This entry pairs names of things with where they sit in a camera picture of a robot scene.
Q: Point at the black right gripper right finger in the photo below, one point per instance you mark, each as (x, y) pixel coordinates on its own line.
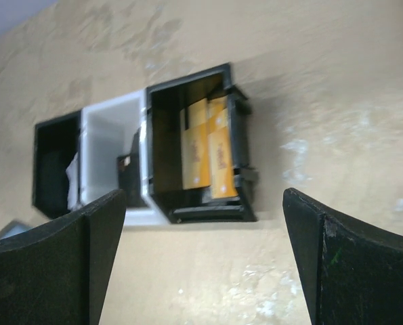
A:
(351, 272)

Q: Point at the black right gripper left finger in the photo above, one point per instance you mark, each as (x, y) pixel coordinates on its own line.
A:
(58, 272)

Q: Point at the grey card holder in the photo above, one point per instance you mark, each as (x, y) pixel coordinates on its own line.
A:
(13, 228)

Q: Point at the silver cards stack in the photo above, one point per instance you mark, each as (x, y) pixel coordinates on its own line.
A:
(72, 173)

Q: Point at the gold cards stack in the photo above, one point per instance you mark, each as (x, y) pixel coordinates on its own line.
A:
(206, 148)

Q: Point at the black bin with gold cards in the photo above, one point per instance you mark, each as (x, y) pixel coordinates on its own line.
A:
(164, 101)

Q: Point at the black bin left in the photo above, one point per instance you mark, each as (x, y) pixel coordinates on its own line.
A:
(56, 142)

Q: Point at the white middle bin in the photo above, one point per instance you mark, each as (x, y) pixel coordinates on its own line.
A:
(109, 130)

